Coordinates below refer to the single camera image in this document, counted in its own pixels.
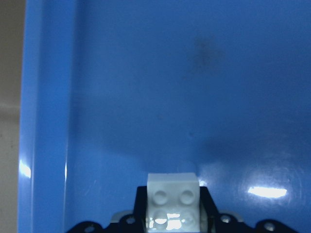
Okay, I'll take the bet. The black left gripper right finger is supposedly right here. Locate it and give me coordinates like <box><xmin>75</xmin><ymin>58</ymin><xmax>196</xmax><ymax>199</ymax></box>
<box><xmin>200</xmin><ymin>186</ymin><xmax>296</xmax><ymax>233</ymax></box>

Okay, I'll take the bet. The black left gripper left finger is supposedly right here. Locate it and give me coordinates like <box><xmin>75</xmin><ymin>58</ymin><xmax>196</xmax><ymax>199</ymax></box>
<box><xmin>67</xmin><ymin>186</ymin><xmax>147</xmax><ymax>233</ymax></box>

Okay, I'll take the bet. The brown paper table cover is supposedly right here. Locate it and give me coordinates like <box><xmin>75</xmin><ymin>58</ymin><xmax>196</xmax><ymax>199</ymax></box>
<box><xmin>0</xmin><ymin>0</ymin><xmax>25</xmax><ymax>233</ymax></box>

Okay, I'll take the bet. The blue plastic tray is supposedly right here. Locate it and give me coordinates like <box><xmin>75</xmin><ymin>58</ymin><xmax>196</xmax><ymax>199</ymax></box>
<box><xmin>17</xmin><ymin>0</ymin><xmax>311</xmax><ymax>233</ymax></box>

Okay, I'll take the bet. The white block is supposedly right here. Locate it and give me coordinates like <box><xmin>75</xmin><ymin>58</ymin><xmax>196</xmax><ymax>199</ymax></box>
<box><xmin>146</xmin><ymin>173</ymin><xmax>200</xmax><ymax>233</ymax></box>

